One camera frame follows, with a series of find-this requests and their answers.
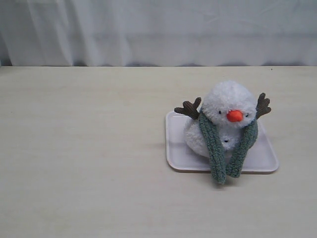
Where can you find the white snowman plush toy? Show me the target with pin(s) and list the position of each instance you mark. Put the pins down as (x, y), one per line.
(230, 107)

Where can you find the teal fleece scarf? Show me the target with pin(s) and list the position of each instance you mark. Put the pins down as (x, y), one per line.
(219, 168)

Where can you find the white plastic tray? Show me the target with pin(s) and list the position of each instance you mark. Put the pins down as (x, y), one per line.
(261, 158)

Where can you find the white backdrop curtain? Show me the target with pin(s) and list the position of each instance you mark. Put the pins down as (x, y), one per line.
(158, 32)

